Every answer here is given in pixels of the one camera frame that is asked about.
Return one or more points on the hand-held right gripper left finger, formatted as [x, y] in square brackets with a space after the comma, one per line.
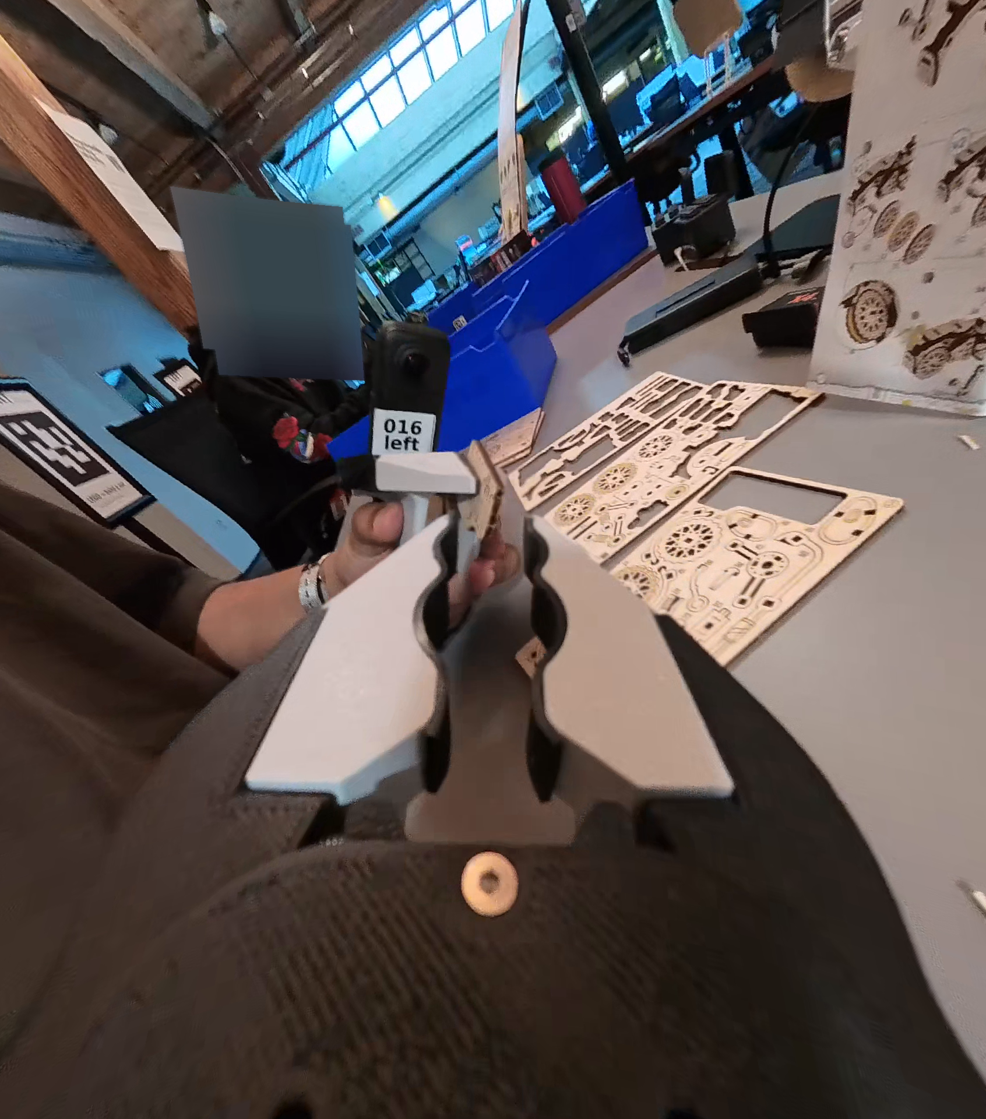
[353, 691]

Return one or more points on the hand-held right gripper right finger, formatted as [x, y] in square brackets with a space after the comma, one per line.
[633, 699]

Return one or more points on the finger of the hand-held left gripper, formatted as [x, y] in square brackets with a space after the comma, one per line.
[423, 472]

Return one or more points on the striped small wooden piece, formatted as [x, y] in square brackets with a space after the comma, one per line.
[486, 498]

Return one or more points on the small wooden puzzle piece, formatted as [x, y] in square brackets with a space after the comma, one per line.
[532, 657]

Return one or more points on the wooden puzzle sheet many cutouts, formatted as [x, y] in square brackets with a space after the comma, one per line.
[576, 507]

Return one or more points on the wooden puzzle sheet rectangular window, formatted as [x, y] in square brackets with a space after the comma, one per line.
[764, 577]

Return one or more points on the person's left forearm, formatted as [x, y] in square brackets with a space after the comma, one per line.
[248, 612]

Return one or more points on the grey desk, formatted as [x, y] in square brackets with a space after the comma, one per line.
[895, 743]

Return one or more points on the person's left hand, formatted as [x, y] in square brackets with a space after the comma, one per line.
[375, 533]

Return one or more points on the blue plastic bin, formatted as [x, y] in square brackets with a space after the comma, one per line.
[598, 253]
[493, 385]

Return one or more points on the spare wooden sheet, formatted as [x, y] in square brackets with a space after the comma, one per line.
[519, 437]

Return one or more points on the silver mesh wristwatch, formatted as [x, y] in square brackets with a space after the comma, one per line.
[314, 586]

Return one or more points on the red bottle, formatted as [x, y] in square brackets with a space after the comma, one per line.
[563, 188]

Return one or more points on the black power adapter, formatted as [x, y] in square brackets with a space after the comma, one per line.
[694, 306]

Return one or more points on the black battery charger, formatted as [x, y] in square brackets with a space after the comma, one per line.
[694, 227]

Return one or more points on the white paper sign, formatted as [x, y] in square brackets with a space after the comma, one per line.
[121, 183]

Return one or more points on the framed marker poster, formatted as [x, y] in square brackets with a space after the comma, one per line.
[47, 446]

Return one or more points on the small black box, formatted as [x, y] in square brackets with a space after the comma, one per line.
[786, 319]

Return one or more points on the black tablet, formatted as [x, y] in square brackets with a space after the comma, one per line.
[808, 227]

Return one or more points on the folded instruction booklet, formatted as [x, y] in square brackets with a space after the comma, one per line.
[939, 218]

